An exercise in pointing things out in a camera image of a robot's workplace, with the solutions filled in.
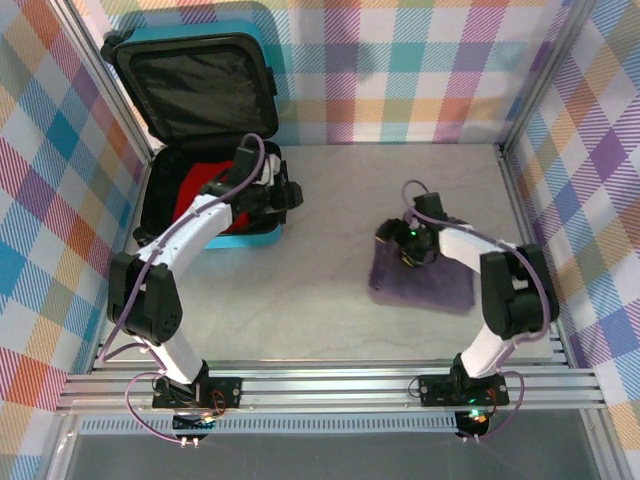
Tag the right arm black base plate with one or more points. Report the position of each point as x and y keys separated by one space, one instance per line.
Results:
x=435 y=390

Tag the aluminium mounting rail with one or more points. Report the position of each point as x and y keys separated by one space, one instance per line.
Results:
x=325 y=392

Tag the red garment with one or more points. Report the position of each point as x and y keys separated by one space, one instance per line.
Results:
x=195 y=182

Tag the aluminium frame post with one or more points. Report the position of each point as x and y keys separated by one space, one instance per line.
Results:
x=117 y=100
x=542 y=75

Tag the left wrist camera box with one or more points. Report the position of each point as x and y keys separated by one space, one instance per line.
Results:
x=272 y=167

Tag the blue hard-shell suitcase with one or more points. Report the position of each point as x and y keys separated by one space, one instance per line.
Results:
x=200 y=80

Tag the aluminium frame strut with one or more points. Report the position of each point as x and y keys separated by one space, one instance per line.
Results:
x=60 y=450
x=610 y=450

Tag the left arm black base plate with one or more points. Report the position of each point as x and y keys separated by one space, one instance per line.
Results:
x=227 y=392

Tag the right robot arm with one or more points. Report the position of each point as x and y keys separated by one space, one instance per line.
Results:
x=465 y=250

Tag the aluminium side rail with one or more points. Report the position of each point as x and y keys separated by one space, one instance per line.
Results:
x=525 y=225
x=131 y=225

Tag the purple garment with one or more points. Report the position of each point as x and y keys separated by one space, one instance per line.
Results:
x=425 y=290

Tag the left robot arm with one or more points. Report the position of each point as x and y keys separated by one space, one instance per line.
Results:
x=200 y=225

